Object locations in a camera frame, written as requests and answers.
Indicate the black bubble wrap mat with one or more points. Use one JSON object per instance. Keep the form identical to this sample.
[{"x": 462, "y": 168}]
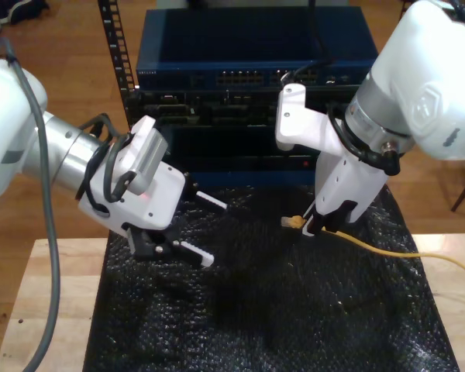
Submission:
[{"x": 255, "y": 310}]

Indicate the black server unit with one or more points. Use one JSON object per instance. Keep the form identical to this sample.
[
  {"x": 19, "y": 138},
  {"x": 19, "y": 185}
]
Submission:
[{"x": 224, "y": 108}]

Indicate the dark sneaker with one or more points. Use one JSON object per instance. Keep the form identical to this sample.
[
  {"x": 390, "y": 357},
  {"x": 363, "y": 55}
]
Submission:
[{"x": 23, "y": 9}]

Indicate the blue network switch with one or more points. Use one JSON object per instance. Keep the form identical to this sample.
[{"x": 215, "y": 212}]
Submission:
[{"x": 217, "y": 38}]

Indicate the black rack frame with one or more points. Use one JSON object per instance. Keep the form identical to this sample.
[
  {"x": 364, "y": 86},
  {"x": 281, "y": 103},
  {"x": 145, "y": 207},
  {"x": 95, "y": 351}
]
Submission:
[{"x": 114, "y": 38}]

